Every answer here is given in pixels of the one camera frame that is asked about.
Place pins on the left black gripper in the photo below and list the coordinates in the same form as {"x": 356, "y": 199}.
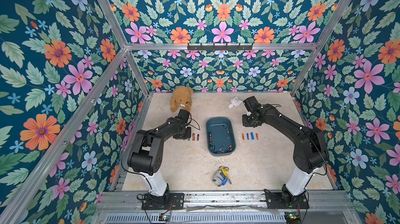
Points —
{"x": 188, "y": 135}

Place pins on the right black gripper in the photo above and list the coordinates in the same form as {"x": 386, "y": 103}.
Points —
{"x": 250, "y": 122}

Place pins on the teal plastic storage box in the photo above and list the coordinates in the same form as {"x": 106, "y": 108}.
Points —
{"x": 220, "y": 136}

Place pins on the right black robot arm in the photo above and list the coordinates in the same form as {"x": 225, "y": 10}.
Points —
{"x": 310, "y": 149}

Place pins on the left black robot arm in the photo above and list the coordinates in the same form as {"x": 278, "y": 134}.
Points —
{"x": 146, "y": 154}

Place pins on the small white plush bunny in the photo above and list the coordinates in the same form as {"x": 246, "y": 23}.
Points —
{"x": 235, "y": 102}

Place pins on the brown teddy bear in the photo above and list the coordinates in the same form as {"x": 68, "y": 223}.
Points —
{"x": 181, "y": 98}

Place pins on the grey plush toy keychain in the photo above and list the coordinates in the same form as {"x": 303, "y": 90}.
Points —
{"x": 221, "y": 177}

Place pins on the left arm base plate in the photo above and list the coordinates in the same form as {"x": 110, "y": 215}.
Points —
{"x": 171, "y": 201}

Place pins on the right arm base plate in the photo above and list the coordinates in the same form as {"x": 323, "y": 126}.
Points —
{"x": 284, "y": 200}

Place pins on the black wall hook rail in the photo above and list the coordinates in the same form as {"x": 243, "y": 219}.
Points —
{"x": 219, "y": 47}

